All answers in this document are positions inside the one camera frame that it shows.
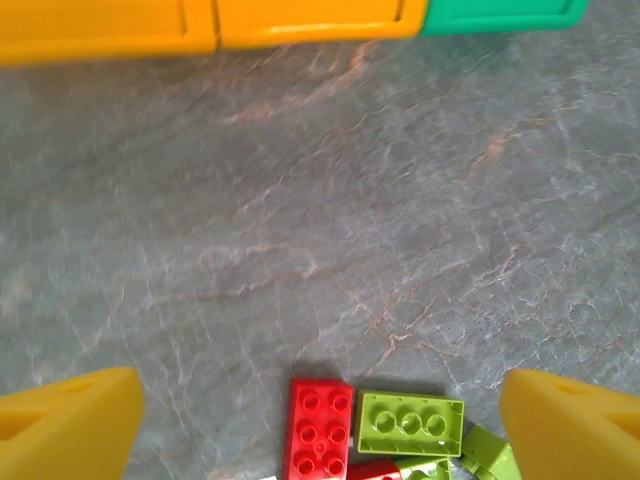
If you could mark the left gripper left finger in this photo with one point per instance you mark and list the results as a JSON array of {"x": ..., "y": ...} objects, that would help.
[{"x": 65, "y": 430}]

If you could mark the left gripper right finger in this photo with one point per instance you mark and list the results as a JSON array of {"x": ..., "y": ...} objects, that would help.
[{"x": 575, "y": 430}]

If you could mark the red lego brick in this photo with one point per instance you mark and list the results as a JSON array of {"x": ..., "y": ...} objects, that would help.
[
  {"x": 317, "y": 430},
  {"x": 372, "y": 471}
]

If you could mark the lime green lego brick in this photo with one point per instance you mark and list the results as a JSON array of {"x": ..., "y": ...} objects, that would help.
[
  {"x": 425, "y": 470},
  {"x": 410, "y": 425},
  {"x": 487, "y": 450}
]

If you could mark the green plastic bin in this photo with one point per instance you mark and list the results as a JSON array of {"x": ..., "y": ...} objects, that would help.
[{"x": 500, "y": 15}]

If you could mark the orange plastic bin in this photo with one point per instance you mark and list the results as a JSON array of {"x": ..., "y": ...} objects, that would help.
[
  {"x": 320, "y": 20},
  {"x": 100, "y": 30}
]

